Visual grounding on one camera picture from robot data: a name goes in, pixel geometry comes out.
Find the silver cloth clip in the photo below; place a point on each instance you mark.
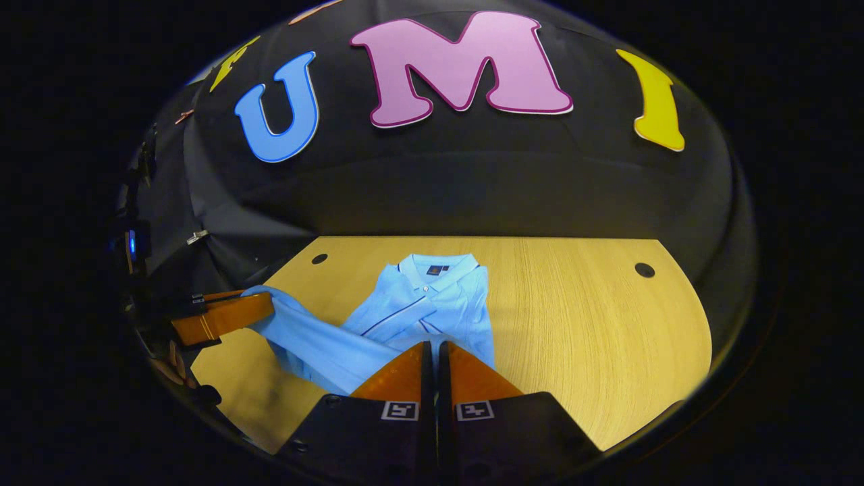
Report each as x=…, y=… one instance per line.
x=197, y=236

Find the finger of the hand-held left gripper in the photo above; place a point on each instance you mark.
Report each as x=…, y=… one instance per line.
x=226, y=295
x=223, y=317

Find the black backdrop cloth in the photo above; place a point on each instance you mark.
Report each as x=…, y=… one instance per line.
x=472, y=189

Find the light blue T-shirt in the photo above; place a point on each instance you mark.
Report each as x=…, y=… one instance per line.
x=439, y=297

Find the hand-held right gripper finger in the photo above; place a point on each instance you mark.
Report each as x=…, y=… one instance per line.
x=443, y=385
x=426, y=385

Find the reddish cloth clip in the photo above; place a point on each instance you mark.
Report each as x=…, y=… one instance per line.
x=183, y=116

